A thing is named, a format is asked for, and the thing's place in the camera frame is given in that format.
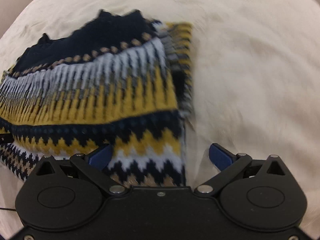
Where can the cream floral bedspread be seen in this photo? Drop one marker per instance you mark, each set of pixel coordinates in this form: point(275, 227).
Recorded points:
point(255, 80)

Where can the yellow black white patterned sweater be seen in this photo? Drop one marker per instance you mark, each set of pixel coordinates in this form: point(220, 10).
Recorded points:
point(124, 81)

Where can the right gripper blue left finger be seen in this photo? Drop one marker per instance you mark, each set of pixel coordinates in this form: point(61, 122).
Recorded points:
point(100, 157)

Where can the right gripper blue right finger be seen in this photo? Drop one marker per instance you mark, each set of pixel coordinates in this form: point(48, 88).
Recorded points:
point(220, 157)

